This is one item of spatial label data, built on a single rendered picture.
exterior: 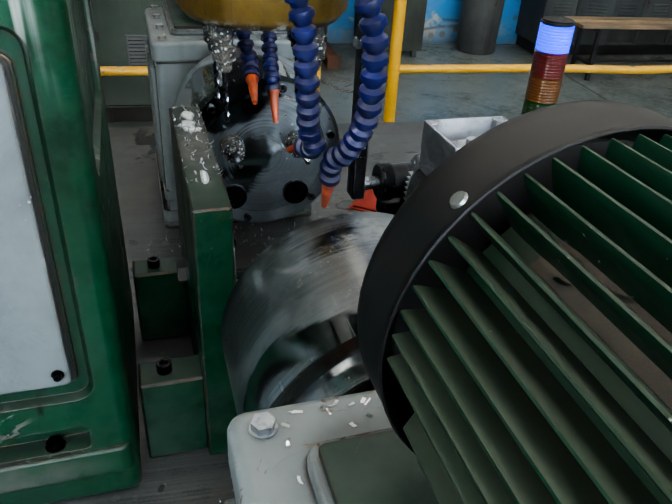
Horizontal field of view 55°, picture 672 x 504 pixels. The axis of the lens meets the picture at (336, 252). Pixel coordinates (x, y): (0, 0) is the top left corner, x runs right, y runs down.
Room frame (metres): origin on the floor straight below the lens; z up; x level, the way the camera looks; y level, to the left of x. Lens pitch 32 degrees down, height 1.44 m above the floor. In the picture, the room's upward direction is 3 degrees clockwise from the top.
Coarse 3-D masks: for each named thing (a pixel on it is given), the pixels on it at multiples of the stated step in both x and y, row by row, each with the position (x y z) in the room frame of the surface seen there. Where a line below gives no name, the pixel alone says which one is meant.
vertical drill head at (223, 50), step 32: (192, 0) 0.65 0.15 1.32; (224, 0) 0.63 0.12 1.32; (256, 0) 0.63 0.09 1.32; (320, 0) 0.65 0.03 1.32; (224, 32) 0.65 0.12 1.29; (288, 32) 0.76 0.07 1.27; (320, 32) 0.68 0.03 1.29; (224, 64) 0.66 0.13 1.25; (320, 64) 0.69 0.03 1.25; (224, 96) 0.66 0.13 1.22
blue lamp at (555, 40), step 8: (544, 24) 1.21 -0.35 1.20; (544, 32) 1.17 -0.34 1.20; (552, 32) 1.16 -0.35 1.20; (560, 32) 1.15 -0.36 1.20; (568, 32) 1.16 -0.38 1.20; (536, 40) 1.19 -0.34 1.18; (544, 40) 1.16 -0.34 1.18; (552, 40) 1.16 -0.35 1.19; (560, 40) 1.15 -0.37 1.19; (568, 40) 1.16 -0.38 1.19; (536, 48) 1.18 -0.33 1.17; (544, 48) 1.16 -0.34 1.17; (552, 48) 1.16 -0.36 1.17; (560, 48) 1.15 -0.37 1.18; (568, 48) 1.16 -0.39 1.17
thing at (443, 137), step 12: (432, 120) 0.84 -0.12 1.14; (444, 120) 0.84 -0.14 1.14; (456, 120) 0.85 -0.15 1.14; (468, 120) 0.85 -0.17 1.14; (480, 120) 0.86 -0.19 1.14; (492, 120) 0.86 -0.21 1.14; (504, 120) 0.85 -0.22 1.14; (432, 132) 0.81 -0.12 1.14; (444, 132) 0.84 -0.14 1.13; (456, 132) 0.85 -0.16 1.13; (468, 132) 0.85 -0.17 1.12; (480, 132) 0.86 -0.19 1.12; (432, 144) 0.80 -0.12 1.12; (444, 144) 0.77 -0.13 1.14; (456, 144) 0.75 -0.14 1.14; (420, 156) 0.83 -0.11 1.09; (432, 156) 0.80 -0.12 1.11; (444, 156) 0.77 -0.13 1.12; (420, 168) 0.83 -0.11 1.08
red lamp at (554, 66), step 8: (536, 56) 1.17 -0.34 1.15; (544, 56) 1.16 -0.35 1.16; (552, 56) 1.15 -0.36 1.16; (560, 56) 1.16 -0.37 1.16; (536, 64) 1.17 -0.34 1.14; (544, 64) 1.16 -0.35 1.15; (552, 64) 1.15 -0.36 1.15; (560, 64) 1.16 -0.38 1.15; (536, 72) 1.17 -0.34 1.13; (544, 72) 1.16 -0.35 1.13; (552, 72) 1.15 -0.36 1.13; (560, 72) 1.16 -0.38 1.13
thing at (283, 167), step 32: (288, 64) 1.05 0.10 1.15; (192, 96) 0.96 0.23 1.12; (288, 96) 0.94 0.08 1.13; (224, 128) 0.91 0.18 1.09; (256, 128) 0.92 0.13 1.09; (288, 128) 0.94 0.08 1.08; (224, 160) 0.91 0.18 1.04; (256, 160) 0.92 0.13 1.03; (288, 160) 0.94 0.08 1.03; (320, 160) 0.95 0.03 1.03; (256, 192) 0.92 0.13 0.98; (288, 192) 0.93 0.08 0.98; (320, 192) 0.96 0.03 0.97
